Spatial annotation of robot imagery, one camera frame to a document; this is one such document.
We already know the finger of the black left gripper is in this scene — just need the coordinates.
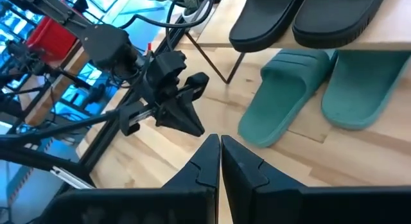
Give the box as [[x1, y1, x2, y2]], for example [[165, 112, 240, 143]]
[[168, 94, 206, 137], [155, 105, 202, 137]]

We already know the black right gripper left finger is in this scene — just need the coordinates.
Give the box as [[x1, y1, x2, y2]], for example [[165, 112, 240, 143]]
[[162, 133, 222, 191]]

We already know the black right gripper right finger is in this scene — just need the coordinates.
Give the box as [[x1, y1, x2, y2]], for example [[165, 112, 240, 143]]
[[220, 134, 306, 224]]

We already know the green rubber slide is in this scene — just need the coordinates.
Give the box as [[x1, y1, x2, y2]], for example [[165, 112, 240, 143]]
[[320, 49, 411, 132], [237, 49, 338, 149]]

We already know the black rubber slide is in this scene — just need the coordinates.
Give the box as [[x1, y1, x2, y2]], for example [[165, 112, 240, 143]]
[[229, 0, 308, 53], [292, 0, 389, 49]]

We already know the wooden shelf with black legs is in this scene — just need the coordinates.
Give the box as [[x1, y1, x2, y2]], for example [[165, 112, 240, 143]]
[[184, 0, 411, 85]]

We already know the wooden background table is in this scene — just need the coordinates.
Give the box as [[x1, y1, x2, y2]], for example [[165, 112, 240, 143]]
[[17, 46, 92, 127]]

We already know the green plant in white pot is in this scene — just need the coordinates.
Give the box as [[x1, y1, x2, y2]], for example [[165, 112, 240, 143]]
[[140, 0, 209, 24]]

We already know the red plastic box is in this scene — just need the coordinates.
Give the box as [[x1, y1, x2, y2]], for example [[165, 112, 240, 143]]
[[24, 15, 79, 63]]

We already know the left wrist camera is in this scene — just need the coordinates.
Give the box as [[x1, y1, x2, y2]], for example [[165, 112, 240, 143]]
[[146, 50, 188, 90]]

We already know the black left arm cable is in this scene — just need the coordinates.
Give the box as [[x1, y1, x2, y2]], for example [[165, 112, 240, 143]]
[[118, 0, 215, 30]]

